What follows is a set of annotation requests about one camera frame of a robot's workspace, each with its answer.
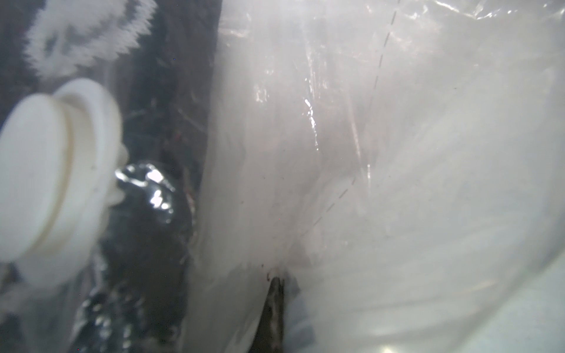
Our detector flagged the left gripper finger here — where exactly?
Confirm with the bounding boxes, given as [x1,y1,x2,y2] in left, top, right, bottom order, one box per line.
[248,277,284,353]

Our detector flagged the cream checked cloth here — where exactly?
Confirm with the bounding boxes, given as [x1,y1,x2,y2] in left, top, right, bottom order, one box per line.
[183,1,564,352]

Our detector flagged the white vacuum bag valve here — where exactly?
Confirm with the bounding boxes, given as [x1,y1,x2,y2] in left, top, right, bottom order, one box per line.
[1,78,129,288]

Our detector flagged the clear plastic vacuum bag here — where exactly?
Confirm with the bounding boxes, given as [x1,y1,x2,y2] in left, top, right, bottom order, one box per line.
[1,1,564,352]

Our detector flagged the black white patterned scarf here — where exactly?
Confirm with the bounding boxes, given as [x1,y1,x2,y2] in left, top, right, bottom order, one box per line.
[1,1,221,352]

